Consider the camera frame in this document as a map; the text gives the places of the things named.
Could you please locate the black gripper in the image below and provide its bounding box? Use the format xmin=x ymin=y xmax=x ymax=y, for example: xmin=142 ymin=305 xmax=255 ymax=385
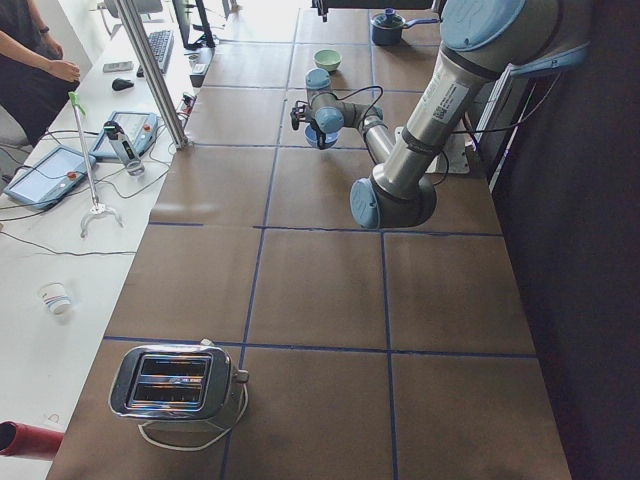
xmin=312 ymin=126 xmax=326 ymax=150

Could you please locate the blue bowl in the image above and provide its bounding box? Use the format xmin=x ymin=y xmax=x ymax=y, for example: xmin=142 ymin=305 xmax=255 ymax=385
xmin=304 ymin=125 xmax=340 ymax=150

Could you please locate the seated person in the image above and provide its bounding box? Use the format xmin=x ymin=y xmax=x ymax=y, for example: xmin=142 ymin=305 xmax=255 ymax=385
xmin=1 ymin=0 xmax=81 ymax=146

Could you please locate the aluminium frame post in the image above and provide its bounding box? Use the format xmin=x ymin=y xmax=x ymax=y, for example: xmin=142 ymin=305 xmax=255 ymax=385
xmin=115 ymin=0 xmax=189 ymax=150

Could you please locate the black keyboard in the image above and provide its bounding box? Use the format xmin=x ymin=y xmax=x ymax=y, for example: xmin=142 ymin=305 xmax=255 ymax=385
xmin=147 ymin=30 xmax=174 ymax=74

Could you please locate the metal reacher grabber tool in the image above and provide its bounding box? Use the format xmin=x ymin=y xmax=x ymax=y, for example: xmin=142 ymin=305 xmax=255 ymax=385
xmin=68 ymin=92 xmax=124 ymax=239

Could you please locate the red cylinder object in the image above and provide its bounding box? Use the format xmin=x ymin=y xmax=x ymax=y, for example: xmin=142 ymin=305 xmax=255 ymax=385
xmin=1 ymin=421 xmax=64 ymax=461

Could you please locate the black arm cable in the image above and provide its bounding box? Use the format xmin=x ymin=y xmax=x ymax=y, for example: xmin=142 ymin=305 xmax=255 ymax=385
xmin=331 ymin=85 xmax=526 ymax=188

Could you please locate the blue saucepan with handle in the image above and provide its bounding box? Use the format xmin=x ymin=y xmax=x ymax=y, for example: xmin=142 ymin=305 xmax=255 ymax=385
xmin=370 ymin=8 xmax=440 ymax=46

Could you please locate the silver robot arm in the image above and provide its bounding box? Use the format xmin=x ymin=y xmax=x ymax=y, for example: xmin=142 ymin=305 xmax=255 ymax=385
xmin=291 ymin=1 xmax=594 ymax=229

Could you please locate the white toaster cord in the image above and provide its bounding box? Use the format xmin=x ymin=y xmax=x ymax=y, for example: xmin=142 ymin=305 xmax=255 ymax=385
xmin=137 ymin=387 xmax=250 ymax=452

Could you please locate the near teach pendant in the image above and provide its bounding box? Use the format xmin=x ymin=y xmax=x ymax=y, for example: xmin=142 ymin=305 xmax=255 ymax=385
xmin=3 ymin=145 xmax=87 ymax=211

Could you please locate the teach pendant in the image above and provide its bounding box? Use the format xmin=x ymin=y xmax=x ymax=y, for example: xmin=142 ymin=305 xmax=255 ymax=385
xmin=89 ymin=111 xmax=159 ymax=163
xmin=3 ymin=145 xmax=87 ymax=211

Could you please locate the far teach pendant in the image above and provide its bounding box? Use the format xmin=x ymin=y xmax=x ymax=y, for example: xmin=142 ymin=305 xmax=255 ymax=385
xmin=89 ymin=111 xmax=159 ymax=163

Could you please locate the black computer monitor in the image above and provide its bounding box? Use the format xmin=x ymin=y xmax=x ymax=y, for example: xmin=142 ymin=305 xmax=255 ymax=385
xmin=172 ymin=0 xmax=215 ymax=51

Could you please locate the black computer mouse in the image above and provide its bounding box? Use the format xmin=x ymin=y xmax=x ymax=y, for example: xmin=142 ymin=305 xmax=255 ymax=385
xmin=111 ymin=78 xmax=135 ymax=92

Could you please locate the white paper cup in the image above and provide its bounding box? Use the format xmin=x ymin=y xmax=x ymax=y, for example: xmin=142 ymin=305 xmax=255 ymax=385
xmin=38 ymin=282 xmax=71 ymax=315

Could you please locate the green bowl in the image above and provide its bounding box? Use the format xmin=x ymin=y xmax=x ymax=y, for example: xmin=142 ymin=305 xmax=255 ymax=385
xmin=313 ymin=49 xmax=342 ymax=72

